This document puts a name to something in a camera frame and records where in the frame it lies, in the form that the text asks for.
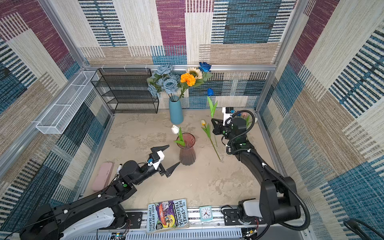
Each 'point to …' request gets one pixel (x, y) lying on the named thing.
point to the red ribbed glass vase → (187, 155)
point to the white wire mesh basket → (55, 120)
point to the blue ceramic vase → (176, 112)
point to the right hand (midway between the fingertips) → (211, 121)
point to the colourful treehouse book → (167, 215)
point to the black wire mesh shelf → (126, 89)
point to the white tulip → (176, 130)
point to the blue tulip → (212, 109)
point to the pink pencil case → (103, 176)
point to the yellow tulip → (207, 130)
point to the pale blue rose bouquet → (163, 80)
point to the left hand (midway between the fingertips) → (173, 151)
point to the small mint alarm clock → (206, 213)
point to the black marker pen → (119, 168)
